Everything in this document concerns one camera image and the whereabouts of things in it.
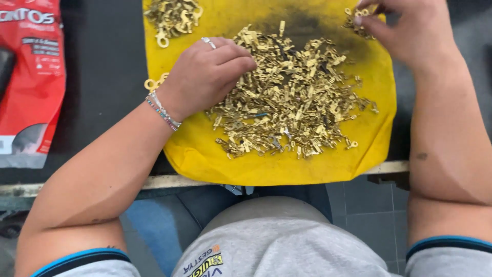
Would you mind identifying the blue jeans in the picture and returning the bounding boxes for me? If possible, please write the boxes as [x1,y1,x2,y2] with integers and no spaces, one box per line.
[125,185,333,277]

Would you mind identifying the small heap of brass connectors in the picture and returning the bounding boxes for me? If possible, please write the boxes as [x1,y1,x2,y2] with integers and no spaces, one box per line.
[341,7,376,41]

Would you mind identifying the silver white bracelet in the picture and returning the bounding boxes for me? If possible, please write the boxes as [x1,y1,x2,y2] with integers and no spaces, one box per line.
[149,90,182,128]

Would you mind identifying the large heap of brass terminals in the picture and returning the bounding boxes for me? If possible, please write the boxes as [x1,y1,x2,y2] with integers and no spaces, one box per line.
[204,24,380,160]

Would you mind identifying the grey shirt with blue trim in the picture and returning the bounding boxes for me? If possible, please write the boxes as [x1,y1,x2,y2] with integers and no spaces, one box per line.
[31,196,492,277]

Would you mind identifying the red plastic bag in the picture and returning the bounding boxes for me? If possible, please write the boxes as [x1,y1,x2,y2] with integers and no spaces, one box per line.
[0,0,66,169]

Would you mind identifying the person's right hand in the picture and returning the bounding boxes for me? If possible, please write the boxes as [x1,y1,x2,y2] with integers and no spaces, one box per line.
[353,0,463,71]

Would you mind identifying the person's left hand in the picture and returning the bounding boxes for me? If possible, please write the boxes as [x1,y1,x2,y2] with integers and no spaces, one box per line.
[158,37,258,122]

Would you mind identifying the heap of brass ring lugs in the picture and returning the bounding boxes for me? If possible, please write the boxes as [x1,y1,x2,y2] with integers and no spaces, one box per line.
[143,0,204,48]

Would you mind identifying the yellow felt cloth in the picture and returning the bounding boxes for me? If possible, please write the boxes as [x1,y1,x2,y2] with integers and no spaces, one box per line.
[142,0,397,187]

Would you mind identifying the multicoloured bead bracelet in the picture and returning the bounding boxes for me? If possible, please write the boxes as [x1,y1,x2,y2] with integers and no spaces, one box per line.
[145,96,179,132]

